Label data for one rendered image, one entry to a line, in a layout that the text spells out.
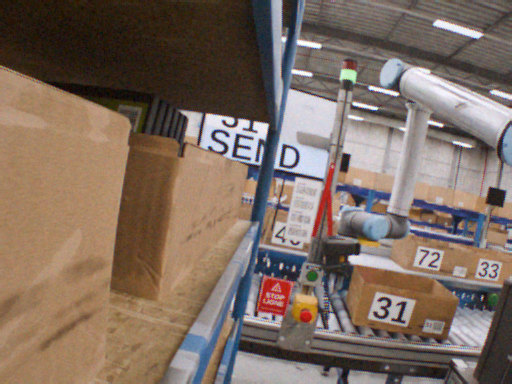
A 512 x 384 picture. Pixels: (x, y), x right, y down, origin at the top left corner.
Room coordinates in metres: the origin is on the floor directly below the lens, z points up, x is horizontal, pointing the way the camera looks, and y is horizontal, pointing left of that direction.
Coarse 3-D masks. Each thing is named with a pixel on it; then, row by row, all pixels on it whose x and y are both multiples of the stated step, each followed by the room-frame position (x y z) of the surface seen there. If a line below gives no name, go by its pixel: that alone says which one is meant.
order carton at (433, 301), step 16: (352, 272) 1.37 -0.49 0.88; (368, 272) 1.37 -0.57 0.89; (384, 272) 1.36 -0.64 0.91; (352, 288) 1.29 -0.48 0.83; (368, 288) 1.10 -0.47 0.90; (384, 288) 1.09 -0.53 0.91; (400, 288) 1.35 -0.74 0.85; (416, 288) 1.33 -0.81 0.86; (432, 288) 1.30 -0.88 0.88; (352, 304) 1.20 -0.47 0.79; (368, 304) 1.10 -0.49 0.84; (416, 304) 1.06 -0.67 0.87; (432, 304) 1.05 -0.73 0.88; (448, 304) 1.04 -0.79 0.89; (352, 320) 1.12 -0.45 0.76; (368, 320) 1.09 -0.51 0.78; (416, 320) 1.06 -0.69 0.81; (448, 320) 1.04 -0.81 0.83; (432, 336) 1.05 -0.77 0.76
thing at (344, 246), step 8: (328, 240) 0.95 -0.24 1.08; (336, 240) 0.94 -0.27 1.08; (344, 240) 0.94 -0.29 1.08; (352, 240) 0.94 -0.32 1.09; (328, 248) 0.94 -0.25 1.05; (336, 248) 0.94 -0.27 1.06; (344, 248) 0.94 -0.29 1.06; (352, 248) 0.94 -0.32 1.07; (360, 248) 0.94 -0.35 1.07; (328, 256) 0.95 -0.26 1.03; (336, 256) 0.95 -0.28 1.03; (328, 264) 0.95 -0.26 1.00; (336, 264) 0.95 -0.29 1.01
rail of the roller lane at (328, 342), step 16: (256, 320) 1.03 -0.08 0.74; (272, 320) 1.05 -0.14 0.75; (240, 336) 1.01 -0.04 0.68; (256, 336) 1.02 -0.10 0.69; (272, 336) 1.01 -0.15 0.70; (320, 336) 1.00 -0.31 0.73; (336, 336) 1.00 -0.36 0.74; (352, 336) 1.01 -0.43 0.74; (368, 336) 1.02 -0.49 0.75; (320, 352) 1.00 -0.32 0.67; (336, 352) 1.00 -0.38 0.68; (352, 352) 1.00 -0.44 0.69; (368, 352) 0.99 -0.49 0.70; (384, 352) 0.98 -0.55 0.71; (400, 352) 0.98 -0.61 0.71; (416, 352) 0.98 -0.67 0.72; (432, 352) 0.98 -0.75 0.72; (448, 352) 0.97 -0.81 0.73; (464, 352) 0.97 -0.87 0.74; (480, 352) 0.96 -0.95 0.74
